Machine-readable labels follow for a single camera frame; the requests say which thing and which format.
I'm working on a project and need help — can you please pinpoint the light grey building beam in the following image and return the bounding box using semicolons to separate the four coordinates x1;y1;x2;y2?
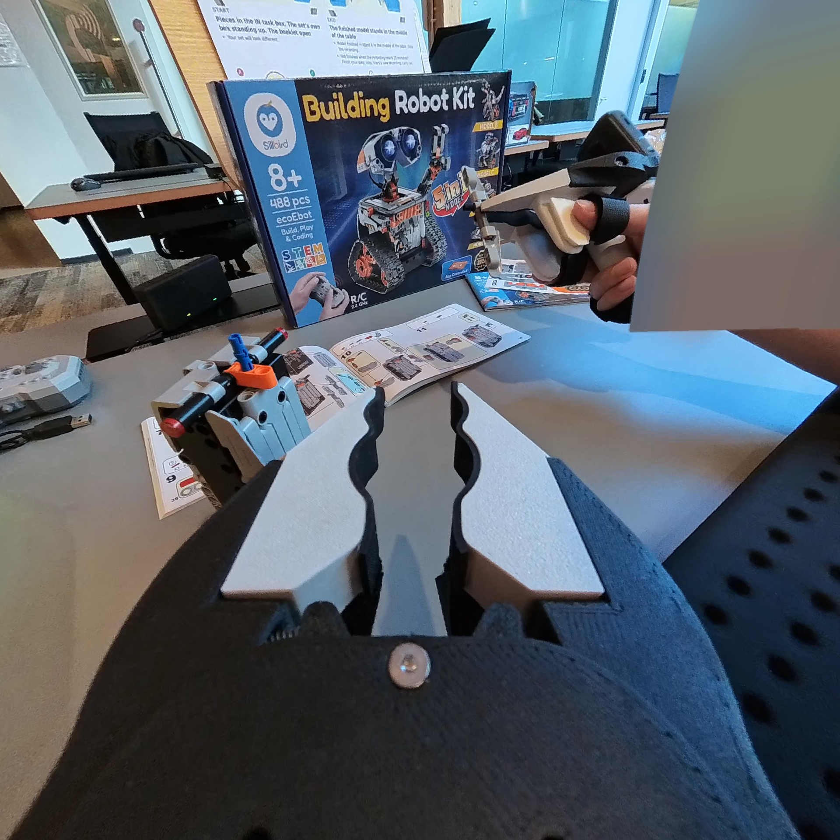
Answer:
459;166;505;277

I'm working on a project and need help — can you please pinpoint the black backpack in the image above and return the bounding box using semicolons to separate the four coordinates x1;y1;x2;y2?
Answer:
131;131;214;173

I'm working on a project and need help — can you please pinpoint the blue robot kit box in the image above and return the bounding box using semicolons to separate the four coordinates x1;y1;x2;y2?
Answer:
209;71;513;328

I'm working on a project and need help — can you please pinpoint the black usb cable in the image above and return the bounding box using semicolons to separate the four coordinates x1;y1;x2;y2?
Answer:
0;413;93;454

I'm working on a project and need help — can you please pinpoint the black box with green light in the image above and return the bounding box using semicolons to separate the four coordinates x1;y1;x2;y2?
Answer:
134;256;234;332

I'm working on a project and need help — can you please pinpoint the blue printed manual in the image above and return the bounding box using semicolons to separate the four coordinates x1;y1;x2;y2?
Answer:
466;258;592;312

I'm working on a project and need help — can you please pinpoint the black keyboard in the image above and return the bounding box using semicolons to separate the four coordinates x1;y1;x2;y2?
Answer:
84;164;224;186

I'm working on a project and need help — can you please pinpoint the grey brick robot model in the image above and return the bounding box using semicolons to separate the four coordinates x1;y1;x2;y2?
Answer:
151;328;312;513

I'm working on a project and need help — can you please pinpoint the black folding stand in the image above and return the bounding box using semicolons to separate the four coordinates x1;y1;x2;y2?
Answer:
428;18;497;74

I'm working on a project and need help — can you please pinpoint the grey desk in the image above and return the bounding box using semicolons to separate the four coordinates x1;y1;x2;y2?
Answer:
0;282;837;840

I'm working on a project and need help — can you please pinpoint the grey remote controller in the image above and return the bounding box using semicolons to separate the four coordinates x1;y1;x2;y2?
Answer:
0;354;91;427

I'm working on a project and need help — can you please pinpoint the open instruction booklet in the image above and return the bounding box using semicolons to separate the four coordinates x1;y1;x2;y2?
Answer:
141;303;531;519

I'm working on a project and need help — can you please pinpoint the person's right hand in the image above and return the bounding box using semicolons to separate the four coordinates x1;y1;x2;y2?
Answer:
570;197;652;324

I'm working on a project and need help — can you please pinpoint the black office chair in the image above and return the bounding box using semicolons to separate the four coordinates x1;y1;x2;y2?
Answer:
84;112;258;277

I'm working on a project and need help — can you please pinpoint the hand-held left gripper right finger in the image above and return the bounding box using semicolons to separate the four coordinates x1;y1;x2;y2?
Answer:
436;382;606;636

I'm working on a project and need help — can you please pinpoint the small toy box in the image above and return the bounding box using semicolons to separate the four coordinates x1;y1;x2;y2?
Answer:
508;82;538;142

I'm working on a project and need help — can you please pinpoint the person's right forearm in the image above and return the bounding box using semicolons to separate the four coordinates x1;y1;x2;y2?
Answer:
722;328;840;388

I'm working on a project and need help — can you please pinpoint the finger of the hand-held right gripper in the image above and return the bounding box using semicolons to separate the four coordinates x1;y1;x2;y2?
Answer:
476;167;581;216
482;210;549;245

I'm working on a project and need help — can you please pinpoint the white instruction poster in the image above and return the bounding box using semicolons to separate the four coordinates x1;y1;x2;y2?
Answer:
197;0;434;81

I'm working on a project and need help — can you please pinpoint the framed wall picture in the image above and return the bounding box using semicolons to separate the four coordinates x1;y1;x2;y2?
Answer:
31;0;147;101

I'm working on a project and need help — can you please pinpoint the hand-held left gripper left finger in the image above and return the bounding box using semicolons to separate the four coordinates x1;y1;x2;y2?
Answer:
220;386;387;636

